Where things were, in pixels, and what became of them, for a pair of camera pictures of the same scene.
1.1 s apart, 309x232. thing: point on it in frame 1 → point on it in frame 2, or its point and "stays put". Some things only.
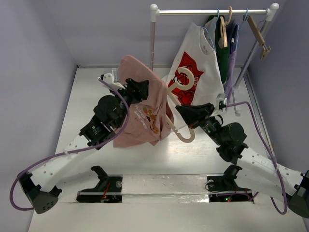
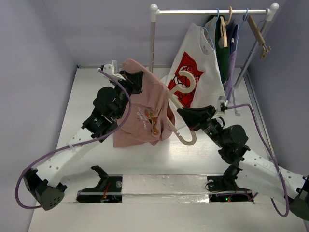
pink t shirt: [152, 118] stays put
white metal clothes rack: [154, 12] stays put
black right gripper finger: [143, 90] → [137, 78]
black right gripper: [203, 117] stays put
